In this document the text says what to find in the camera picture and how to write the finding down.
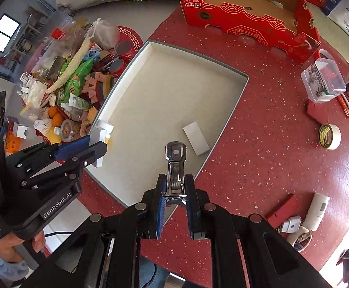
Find flat grey box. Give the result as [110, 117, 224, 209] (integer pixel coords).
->
[183, 122, 210, 156]

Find person's left hand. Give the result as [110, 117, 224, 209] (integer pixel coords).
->
[0, 229, 47, 264]

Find white pill bottle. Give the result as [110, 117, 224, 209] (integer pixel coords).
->
[303, 192, 330, 231]

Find flat red box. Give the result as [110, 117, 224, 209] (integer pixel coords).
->
[266, 193, 299, 228]

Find small white box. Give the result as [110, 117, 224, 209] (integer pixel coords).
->
[89, 120, 115, 168]

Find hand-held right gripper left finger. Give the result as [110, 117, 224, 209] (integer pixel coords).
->
[21, 173, 169, 288]

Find white green tube bottle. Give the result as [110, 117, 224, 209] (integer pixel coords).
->
[60, 93, 91, 111]

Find clear plastic lidded container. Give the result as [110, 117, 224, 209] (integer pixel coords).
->
[301, 49, 347, 104]

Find small red box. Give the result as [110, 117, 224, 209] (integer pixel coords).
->
[307, 100, 326, 125]

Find grey shallow box tray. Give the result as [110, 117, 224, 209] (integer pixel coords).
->
[83, 40, 249, 215]

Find metal shelf rack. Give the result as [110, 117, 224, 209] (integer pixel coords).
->
[11, 6, 55, 63]

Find green snack packets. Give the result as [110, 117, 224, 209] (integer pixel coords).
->
[56, 58, 95, 102]

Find white charger plug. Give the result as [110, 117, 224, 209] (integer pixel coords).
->
[281, 216, 301, 234]

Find window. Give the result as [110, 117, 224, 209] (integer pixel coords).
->
[0, 13, 20, 51]

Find person's jeans leg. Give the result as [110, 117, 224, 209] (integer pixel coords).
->
[140, 256, 170, 288]

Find metal spring clip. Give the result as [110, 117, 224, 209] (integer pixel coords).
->
[162, 141, 188, 206]

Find long cream woven strip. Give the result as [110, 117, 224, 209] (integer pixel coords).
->
[47, 37, 92, 93]

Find brown lidded jar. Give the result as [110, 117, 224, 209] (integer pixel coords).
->
[59, 119, 76, 141]

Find beige tape roll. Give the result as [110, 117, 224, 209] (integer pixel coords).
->
[318, 124, 341, 150]

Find red round tin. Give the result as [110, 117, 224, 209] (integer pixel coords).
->
[114, 25, 143, 63]

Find red cardboard box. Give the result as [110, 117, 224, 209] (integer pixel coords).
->
[179, 0, 321, 64]

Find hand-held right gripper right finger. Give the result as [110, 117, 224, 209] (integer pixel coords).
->
[184, 173, 334, 288]

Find clear plastic bag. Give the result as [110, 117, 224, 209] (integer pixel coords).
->
[86, 18, 121, 50]

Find white plug adapters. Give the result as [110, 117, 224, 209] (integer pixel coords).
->
[20, 75, 47, 107]

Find fruit in white foam net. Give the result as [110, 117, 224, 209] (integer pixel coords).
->
[34, 118, 53, 135]

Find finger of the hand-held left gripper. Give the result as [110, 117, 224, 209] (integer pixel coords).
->
[18, 142, 108, 190]
[6, 135, 91, 171]

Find small open white carton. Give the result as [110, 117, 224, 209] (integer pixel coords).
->
[14, 124, 29, 139]

